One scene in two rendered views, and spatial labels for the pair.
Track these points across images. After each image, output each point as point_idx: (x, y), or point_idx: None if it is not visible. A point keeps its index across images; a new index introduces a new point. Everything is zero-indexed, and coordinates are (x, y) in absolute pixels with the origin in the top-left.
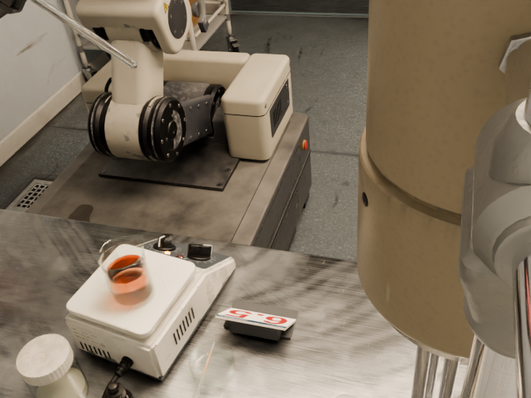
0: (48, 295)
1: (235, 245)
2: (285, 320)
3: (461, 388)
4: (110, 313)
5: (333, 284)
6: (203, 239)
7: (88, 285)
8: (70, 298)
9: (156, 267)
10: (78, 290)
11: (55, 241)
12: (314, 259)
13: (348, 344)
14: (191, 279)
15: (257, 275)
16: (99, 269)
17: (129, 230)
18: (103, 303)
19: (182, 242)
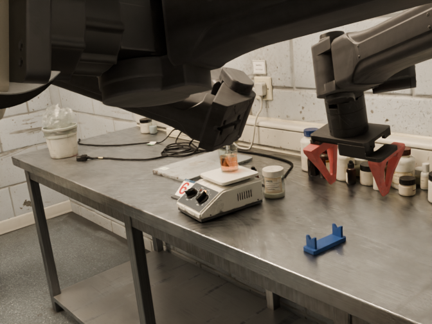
0: (270, 220)
1: (166, 218)
2: (179, 190)
3: (151, 179)
4: (242, 168)
5: (148, 200)
6: (177, 223)
7: (245, 175)
8: (255, 173)
9: (215, 175)
10: (251, 174)
11: (256, 241)
12: (142, 207)
13: (166, 189)
14: (204, 179)
15: (171, 207)
16: (238, 177)
17: (210, 235)
18: (243, 170)
19: (188, 224)
